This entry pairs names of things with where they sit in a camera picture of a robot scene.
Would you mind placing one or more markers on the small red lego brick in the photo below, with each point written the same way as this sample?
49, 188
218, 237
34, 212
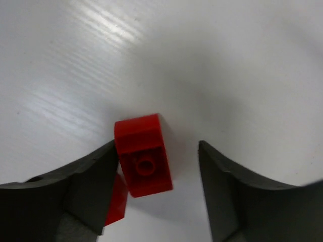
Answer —
118, 201

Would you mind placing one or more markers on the red sloped lego brick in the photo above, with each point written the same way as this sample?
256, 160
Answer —
142, 155

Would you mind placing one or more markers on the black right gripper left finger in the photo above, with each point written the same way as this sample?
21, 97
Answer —
66, 204

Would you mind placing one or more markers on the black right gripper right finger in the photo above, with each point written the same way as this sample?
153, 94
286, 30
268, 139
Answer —
243, 205

